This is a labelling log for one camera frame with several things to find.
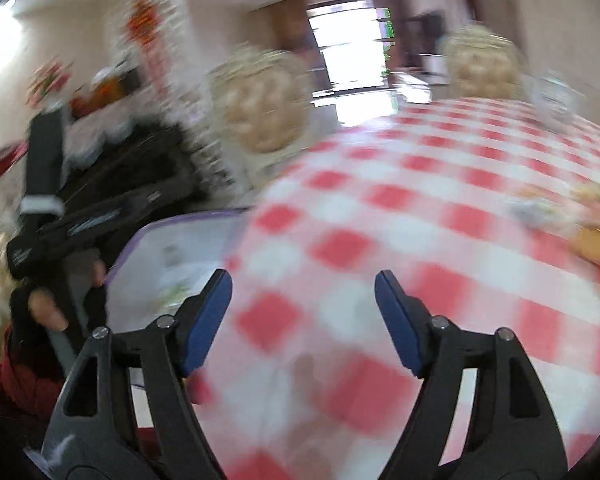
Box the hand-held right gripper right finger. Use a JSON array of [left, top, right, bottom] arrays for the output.
[[374, 270, 568, 480]]

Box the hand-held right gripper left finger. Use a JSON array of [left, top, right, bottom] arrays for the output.
[[40, 268, 233, 480]]

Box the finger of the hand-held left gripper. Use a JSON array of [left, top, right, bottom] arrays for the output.
[[127, 175, 193, 218]]

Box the clear plastic storage bag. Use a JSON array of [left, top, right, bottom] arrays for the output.
[[102, 209, 248, 391]]

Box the person's left hand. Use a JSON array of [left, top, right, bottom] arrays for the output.
[[9, 259, 109, 347]]

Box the white lattice screen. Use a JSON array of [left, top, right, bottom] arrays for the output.
[[105, 0, 218, 201]]

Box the large cream tufted dining chair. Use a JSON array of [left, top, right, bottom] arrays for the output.
[[207, 44, 312, 157]]

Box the red white checked tablecloth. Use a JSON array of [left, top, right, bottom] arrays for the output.
[[190, 96, 600, 480]]

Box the red knot hanging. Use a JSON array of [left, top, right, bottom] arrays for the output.
[[127, 0, 158, 53]]

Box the small yellow green snack packet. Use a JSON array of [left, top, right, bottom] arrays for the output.
[[570, 181, 600, 207]]

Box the glass balcony door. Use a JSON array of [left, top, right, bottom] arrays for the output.
[[307, 0, 397, 111]]

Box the white teapot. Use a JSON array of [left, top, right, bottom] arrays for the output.
[[530, 74, 583, 128]]

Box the red wall decoration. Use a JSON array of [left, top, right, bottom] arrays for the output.
[[27, 59, 75, 107]]

